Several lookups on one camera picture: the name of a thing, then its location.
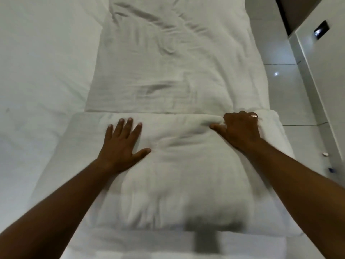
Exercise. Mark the person's right hand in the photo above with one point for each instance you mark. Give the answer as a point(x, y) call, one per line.
point(240, 132)

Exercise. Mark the person's left hand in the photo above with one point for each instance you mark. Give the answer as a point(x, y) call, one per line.
point(118, 149)

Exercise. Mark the person's left little finger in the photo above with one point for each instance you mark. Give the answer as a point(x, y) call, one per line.
point(108, 132)

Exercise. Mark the person's right thumb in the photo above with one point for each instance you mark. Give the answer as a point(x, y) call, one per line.
point(217, 128)

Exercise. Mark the person's left thumb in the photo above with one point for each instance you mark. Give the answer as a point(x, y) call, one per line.
point(142, 153)

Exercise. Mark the person's left middle finger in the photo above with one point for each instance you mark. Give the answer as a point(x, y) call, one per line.
point(128, 127)

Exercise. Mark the white duvet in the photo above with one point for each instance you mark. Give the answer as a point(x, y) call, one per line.
point(175, 164)

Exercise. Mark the person's left forearm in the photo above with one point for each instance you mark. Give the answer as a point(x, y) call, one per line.
point(54, 213)

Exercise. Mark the person's right forearm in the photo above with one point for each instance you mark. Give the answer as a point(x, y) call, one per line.
point(302, 191)

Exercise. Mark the white bed sheet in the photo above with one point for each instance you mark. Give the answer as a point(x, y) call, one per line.
point(40, 78)

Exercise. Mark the small blue floor object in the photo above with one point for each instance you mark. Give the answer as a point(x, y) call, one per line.
point(331, 170)

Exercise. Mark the black wall switch panel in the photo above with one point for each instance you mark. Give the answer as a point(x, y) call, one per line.
point(321, 29)

